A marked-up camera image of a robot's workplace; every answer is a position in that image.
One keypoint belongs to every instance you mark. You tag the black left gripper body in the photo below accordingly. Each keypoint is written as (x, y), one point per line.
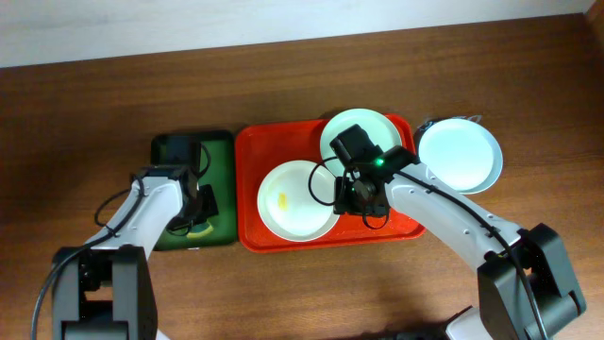
(208, 203)

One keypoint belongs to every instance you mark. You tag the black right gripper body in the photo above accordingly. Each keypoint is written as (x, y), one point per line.
(354, 208)

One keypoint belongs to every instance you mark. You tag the yellow green sponge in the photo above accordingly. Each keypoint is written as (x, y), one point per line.
(200, 231)

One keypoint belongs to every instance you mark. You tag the white plate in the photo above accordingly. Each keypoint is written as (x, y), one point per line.
(293, 201)

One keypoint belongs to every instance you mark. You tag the light blue plate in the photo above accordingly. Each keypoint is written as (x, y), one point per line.
(460, 152)

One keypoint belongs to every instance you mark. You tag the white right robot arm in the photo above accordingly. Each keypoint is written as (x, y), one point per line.
(527, 287)

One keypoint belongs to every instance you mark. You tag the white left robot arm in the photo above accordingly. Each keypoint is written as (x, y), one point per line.
(103, 289)

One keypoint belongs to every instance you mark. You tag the dark green tray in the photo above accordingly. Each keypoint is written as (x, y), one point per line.
(217, 168)

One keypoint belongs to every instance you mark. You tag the red plastic tray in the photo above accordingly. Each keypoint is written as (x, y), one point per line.
(259, 149)

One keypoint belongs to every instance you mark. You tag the light green plate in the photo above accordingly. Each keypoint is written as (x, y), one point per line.
(380, 129)

